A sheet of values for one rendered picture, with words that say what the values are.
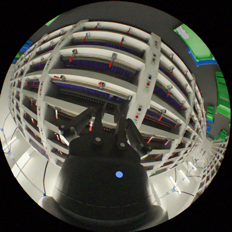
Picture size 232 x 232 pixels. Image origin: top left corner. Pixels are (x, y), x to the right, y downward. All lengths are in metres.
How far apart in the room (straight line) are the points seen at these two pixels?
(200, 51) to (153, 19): 0.43
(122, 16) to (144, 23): 0.19
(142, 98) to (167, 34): 0.70
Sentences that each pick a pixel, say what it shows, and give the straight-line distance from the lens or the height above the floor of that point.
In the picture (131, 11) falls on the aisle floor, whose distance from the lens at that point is 0.78.
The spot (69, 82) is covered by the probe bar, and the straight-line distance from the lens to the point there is 0.47.
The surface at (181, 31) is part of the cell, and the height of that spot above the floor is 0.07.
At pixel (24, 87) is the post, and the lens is 1.24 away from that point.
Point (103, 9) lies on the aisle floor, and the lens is 0.85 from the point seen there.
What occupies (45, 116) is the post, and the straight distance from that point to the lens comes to 0.65.
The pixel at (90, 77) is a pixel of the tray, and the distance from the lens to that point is 0.36.
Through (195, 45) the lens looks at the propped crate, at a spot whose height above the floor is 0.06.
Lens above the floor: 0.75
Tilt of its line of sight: 14 degrees up
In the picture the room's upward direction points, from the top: 161 degrees counter-clockwise
